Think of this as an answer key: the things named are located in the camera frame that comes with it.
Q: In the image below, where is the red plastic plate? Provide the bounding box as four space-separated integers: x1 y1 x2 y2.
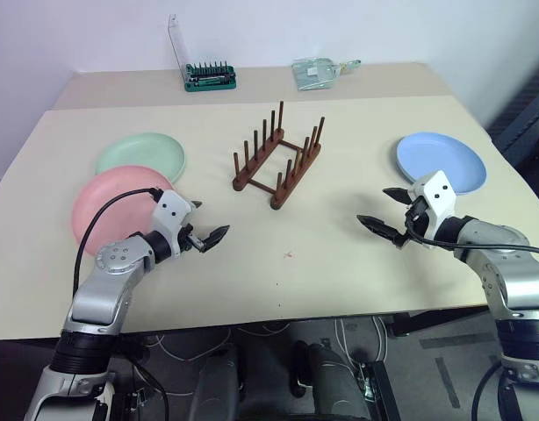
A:
71 165 177 259

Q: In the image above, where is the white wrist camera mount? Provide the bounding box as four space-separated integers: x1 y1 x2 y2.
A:
408 170 457 247
151 189 197 259

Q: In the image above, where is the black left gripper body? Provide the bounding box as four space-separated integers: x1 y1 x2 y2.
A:
180 222 207 254

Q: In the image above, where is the green screwdriver bit set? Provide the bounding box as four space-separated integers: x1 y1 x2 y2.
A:
167 13 240 93

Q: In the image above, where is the white floor cable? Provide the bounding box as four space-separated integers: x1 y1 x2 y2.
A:
334 315 387 367
154 323 238 366

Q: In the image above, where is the dark ribbed object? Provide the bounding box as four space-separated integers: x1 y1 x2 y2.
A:
485 42 539 176

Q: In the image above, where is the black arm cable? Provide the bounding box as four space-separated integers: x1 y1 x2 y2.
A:
73 187 165 296
404 213 539 257

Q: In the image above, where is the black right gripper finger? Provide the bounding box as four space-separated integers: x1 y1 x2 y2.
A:
356 214 407 250
382 187 415 206

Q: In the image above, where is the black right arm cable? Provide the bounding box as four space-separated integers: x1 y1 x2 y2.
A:
404 213 539 257

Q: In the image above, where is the dark rounded shape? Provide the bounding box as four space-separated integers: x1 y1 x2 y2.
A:
290 340 370 421

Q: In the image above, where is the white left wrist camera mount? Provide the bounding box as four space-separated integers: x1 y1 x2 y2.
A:
151 189 197 259

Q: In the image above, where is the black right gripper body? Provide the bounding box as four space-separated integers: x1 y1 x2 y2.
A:
402 196 430 243

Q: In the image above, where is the brown wooden dish rack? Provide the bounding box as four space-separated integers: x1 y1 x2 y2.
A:
232 100 327 211

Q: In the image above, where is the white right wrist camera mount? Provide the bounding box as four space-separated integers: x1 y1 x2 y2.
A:
408 170 457 247

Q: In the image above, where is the blue plastic plate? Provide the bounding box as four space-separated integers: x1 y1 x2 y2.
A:
396 132 489 196

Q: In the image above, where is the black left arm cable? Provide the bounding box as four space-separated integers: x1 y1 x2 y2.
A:
73 187 165 296

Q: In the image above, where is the green plastic plate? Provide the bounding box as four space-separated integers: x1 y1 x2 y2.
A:
95 132 187 186

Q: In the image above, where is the clear plastic bag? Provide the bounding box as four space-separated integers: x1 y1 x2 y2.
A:
291 57 341 91

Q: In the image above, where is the black table frame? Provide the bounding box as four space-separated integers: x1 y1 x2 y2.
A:
359 306 499 421

